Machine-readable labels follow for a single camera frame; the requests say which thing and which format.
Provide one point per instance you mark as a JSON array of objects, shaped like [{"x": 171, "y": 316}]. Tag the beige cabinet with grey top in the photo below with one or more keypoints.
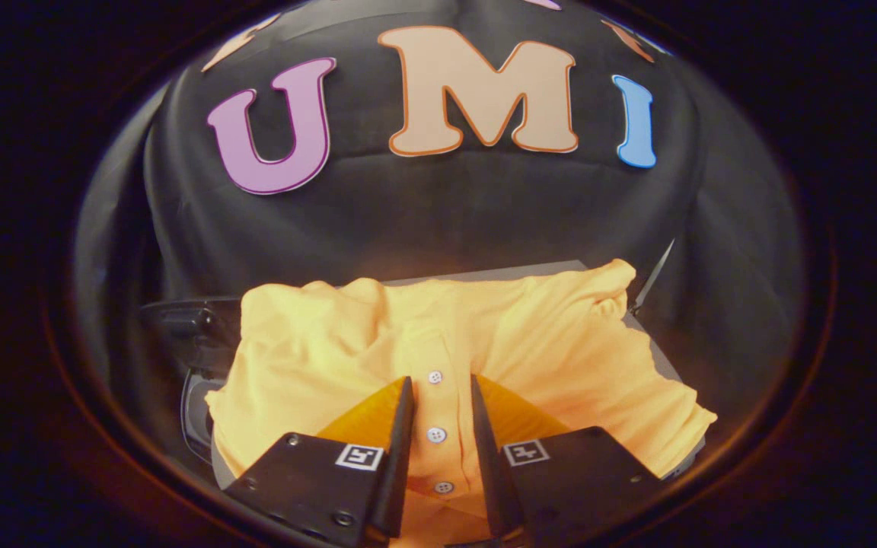
[{"x": 659, "y": 358}]

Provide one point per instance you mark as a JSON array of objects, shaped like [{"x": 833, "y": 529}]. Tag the thin dark rod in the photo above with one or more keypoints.
[{"x": 652, "y": 281}]

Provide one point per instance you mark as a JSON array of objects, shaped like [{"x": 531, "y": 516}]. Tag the orange button shirt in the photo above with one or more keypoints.
[{"x": 317, "y": 350}]

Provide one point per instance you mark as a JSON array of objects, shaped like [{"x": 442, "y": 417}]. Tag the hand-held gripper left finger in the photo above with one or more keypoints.
[{"x": 400, "y": 464}]

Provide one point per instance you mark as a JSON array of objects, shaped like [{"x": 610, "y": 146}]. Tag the dark washing machine lid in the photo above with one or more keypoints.
[{"x": 187, "y": 327}]

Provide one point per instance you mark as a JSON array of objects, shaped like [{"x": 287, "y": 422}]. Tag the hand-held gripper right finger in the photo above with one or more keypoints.
[{"x": 488, "y": 464}]

